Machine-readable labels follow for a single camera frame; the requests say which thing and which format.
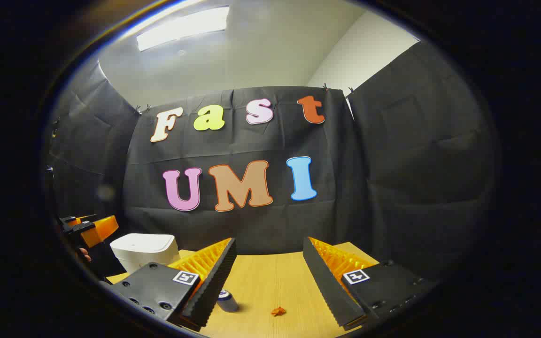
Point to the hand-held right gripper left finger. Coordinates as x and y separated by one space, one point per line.
214 286

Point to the white desktop garbage bin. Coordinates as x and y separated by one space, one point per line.
143 249

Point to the orange paper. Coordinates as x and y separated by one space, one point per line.
278 311

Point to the black backdrop cloth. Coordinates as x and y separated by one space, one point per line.
251 141

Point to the wooden desktop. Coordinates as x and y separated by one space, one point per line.
270 281

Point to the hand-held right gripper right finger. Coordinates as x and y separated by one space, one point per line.
327 286

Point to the ceiling light panel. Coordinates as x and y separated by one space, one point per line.
181 28

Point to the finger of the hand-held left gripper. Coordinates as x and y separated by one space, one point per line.
104 229
75 225

